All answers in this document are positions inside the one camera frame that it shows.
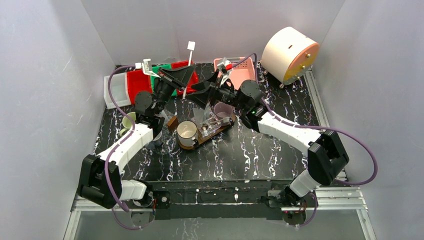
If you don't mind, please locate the black cap toothpaste tube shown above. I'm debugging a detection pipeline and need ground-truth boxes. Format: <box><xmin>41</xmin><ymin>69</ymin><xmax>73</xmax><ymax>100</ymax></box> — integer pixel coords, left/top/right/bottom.
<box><xmin>202</xmin><ymin>105</ymin><xmax>211</xmax><ymax>122</ymax></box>

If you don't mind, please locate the orange cap toothpaste tube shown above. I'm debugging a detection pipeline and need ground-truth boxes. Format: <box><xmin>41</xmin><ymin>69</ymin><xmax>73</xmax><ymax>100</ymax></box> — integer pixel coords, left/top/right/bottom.
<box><xmin>193</xmin><ymin>108</ymin><xmax>206</xmax><ymax>127</ymax></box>

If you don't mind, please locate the purple mug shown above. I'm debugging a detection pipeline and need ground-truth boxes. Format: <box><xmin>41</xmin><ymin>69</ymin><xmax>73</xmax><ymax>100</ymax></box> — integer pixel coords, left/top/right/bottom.
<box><xmin>213</xmin><ymin>102</ymin><xmax>234</xmax><ymax>120</ymax></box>

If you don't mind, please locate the clear textured square holder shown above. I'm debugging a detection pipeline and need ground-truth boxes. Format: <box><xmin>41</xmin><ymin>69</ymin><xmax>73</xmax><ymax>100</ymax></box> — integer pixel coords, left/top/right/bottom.
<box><xmin>190</xmin><ymin>114</ymin><xmax>221</xmax><ymax>139</ymax></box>

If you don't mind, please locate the beige toothbrush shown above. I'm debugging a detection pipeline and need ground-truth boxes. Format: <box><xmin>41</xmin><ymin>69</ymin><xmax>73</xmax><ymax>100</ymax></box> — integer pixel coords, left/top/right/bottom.
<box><xmin>202</xmin><ymin>117</ymin><xmax>232</xmax><ymax>128</ymax></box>

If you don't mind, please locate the brown wooden holder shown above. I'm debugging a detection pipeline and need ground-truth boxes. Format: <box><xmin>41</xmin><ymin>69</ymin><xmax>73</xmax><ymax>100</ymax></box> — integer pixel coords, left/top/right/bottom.
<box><xmin>166</xmin><ymin>115</ymin><xmax>180</xmax><ymax>133</ymax></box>

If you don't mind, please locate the white ribbed mug black rim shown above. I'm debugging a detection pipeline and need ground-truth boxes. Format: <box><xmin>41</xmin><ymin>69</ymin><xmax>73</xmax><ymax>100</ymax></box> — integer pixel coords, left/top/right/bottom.
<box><xmin>176</xmin><ymin>120</ymin><xmax>198</xmax><ymax>147</ymax></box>

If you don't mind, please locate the green mug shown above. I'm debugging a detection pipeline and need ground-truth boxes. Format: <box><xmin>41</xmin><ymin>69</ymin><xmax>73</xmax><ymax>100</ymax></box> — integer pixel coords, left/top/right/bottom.
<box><xmin>119</xmin><ymin>112</ymin><xmax>136</xmax><ymax>137</ymax></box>

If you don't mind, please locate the clear holder with round holes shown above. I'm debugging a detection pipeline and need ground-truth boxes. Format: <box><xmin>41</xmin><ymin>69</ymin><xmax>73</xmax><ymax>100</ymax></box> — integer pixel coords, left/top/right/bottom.
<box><xmin>159</xmin><ymin>109</ymin><xmax>174</xmax><ymax>125</ymax></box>

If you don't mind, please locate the grey mug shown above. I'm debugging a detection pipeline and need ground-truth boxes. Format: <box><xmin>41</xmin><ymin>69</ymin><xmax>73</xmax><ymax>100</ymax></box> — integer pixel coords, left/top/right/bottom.
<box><xmin>151</xmin><ymin>131</ymin><xmax>163</xmax><ymax>147</ymax></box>

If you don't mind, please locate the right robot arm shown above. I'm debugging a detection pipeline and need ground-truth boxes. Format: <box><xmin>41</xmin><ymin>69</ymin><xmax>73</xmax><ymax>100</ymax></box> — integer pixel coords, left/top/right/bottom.
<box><xmin>186</xmin><ymin>71</ymin><xmax>350</xmax><ymax>206</ymax></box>

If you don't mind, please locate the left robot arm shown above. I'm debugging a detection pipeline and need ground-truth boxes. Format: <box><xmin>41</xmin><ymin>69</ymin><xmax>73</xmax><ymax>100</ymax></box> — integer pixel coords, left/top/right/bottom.
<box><xmin>76</xmin><ymin>65</ymin><xmax>196</xmax><ymax>212</ymax></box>

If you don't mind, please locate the brown oval wooden tray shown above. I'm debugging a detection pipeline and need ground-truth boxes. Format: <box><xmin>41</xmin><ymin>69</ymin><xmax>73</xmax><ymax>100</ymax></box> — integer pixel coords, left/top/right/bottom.
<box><xmin>177</xmin><ymin>115</ymin><xmax>236</xmax><ymax>150</ymax></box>

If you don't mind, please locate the right red plastic bin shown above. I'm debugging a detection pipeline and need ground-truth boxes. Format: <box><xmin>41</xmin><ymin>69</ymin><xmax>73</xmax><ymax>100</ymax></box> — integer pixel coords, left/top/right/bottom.
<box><xmin>170</xmin><ymin>60</ymin><xmax>199</xmax><ymax>97</ymax></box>

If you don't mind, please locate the red plastic bin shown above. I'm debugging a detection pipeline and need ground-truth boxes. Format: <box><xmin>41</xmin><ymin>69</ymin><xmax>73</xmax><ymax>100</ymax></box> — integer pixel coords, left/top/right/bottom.
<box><xmin>126</xmin><ymin>70</ymin><xmax>153</xmax><ymax>104</ymax></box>
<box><xmin>170</xmin><ymin>60</ymin><xmax>199</xmax><ymax>97</ymax></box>

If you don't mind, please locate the green plastic bin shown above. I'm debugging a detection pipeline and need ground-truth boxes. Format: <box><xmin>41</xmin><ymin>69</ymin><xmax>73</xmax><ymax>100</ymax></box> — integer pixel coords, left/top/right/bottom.
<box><xmin>150</xmin><ymin>64</ymin><xmax>171</xmax><ymax>94</ymax></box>

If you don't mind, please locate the left red plastic bin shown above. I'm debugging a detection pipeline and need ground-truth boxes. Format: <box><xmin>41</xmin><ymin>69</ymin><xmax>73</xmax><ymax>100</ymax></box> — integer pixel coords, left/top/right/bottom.
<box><xmin>126</xmin><ymin>70</ymin><xmax>153</xmax><ymax>104</ymax></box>

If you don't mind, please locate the pink perforated basket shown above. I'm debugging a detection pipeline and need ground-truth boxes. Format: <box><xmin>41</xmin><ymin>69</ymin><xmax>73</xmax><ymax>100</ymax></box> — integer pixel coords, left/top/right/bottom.
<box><xmin>213</xmin><ymin>57</ymin><xmax>256</xmax><ymax>90</ymax></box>

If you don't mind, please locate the white plastic bin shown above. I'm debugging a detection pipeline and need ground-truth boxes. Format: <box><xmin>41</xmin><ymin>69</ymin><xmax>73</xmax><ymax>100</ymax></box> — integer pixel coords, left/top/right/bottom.
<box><xmin>103</xmin><ymin>72</ymin><xmax>131</xmax><ymax>109</ymax></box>

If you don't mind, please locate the white cylindrical appliance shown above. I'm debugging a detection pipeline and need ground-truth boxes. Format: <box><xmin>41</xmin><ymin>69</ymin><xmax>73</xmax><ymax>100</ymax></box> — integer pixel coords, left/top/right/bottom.
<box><xmin>261</xmin><ymin>26</ymin><xmax>320</xmax><ymax>86</ymax></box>

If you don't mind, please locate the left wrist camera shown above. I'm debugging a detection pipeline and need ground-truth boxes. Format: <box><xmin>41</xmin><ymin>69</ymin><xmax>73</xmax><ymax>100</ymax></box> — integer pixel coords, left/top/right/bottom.
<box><xmin>134</xmin><ymin>58</ymin><xmax>158</xmax><ymax>78</ymax></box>

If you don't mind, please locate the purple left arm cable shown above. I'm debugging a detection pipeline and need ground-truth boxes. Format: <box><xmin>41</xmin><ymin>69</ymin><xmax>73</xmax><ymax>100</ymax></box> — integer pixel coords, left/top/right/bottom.
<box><xmin>104</xmin><ymin>64</ymin><xmax>147</xmax><ymax>231</ymax></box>

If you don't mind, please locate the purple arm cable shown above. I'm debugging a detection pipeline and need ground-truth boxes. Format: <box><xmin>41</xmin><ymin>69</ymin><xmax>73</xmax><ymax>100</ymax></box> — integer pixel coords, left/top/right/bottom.
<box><xmin>104</xmin><ymin>64</ymin><xmax>147</xmax><ymax>231</ymax></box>
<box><xmin>228</xmin><ymin>52</ymin><xmax>379</xmax><ymax>228</ymax></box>

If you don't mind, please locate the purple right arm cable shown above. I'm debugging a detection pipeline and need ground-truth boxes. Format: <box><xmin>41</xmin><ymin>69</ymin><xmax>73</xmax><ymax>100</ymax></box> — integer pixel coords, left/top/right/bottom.
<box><xmin>228</xmin><ymin>52</ymin><xmax>379</xmax><ymax>228</ymax></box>

